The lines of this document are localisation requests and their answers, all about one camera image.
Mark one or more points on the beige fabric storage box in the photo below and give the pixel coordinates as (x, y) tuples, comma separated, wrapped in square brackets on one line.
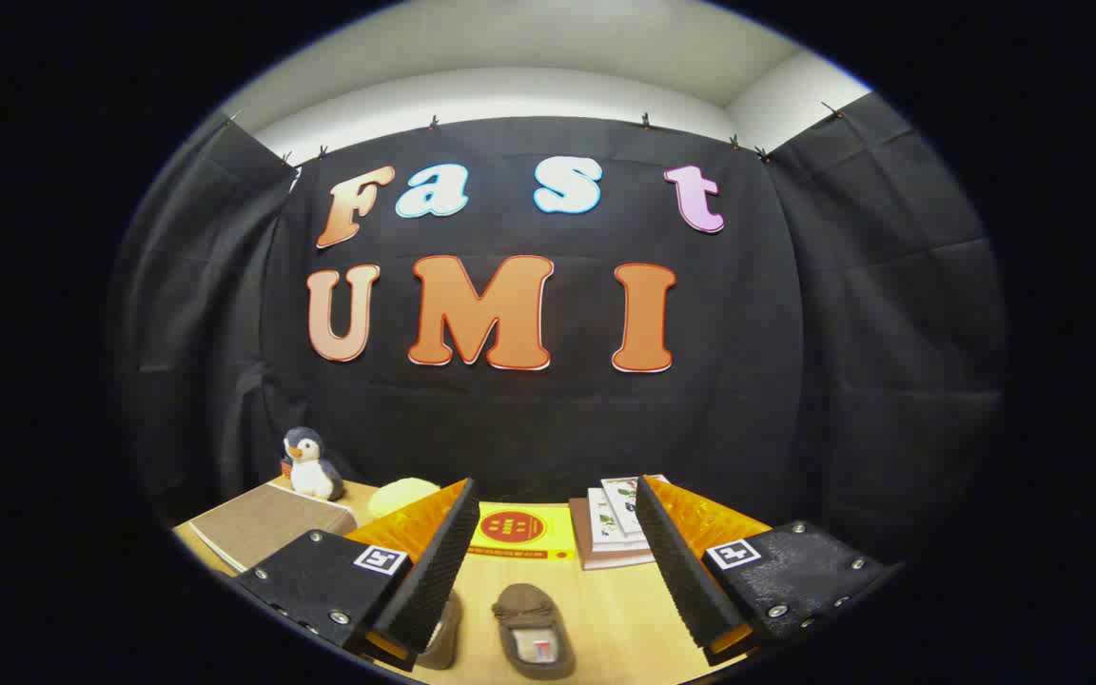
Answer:
[(267, 523)]

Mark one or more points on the brown cover book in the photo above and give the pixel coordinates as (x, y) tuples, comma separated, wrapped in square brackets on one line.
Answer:
[(578, 533)]

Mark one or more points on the yellow round plush cushion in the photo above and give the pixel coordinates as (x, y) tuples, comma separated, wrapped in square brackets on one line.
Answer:
[(402, 495)]

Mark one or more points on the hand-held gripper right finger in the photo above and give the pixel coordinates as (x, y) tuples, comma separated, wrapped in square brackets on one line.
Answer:
[(795, 576)]

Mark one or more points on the black backdrop cloth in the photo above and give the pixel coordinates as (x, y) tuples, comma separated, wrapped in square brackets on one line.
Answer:
[(510, 428)]

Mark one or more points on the white illustrated book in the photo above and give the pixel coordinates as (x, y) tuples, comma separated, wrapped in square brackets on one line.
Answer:
[(622, 499)]

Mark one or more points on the penguin plush toy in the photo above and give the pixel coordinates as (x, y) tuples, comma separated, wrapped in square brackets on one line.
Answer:
[(312, 466)]

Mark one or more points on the brown fuzzy moccasin shoe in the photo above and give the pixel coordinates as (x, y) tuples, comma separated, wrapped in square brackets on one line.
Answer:
[(534, 628), (443, 639)]

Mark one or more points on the white book with green print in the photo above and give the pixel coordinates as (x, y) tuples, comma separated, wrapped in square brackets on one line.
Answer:
[(603, 521)]

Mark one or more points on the yellow book with red circle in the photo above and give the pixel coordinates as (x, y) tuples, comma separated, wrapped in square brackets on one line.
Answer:
[(515, 531)]

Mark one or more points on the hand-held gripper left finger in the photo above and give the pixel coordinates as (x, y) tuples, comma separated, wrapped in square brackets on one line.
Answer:
[(320, 580)]

